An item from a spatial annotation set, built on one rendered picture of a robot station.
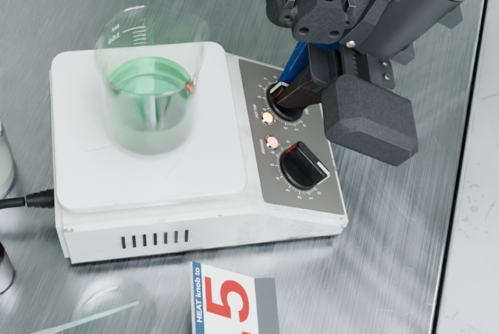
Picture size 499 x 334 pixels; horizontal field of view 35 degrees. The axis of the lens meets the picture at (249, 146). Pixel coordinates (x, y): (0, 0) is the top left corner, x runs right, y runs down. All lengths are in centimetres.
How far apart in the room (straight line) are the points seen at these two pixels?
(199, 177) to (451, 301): 21
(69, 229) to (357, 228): 21
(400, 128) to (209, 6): 27
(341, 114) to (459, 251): 20
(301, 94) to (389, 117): 10
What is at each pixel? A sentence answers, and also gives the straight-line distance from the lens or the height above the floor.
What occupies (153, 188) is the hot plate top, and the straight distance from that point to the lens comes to 50.
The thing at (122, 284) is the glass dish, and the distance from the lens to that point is 56.
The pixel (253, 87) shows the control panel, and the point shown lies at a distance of 58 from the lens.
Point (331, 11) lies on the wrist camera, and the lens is 45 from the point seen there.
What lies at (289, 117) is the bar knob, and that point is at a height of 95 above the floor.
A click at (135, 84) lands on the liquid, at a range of 50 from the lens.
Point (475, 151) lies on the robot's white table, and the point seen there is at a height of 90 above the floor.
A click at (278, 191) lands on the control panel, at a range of 54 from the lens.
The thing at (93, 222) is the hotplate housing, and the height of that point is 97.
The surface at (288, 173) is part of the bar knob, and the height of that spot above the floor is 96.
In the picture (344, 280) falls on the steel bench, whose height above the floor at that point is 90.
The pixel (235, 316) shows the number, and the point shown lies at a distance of 55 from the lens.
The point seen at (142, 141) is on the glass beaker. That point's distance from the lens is 49.
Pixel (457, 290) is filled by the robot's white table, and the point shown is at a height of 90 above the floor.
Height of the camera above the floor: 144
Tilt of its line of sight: 60 degrees down
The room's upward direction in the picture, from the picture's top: 10 degrees clockwise
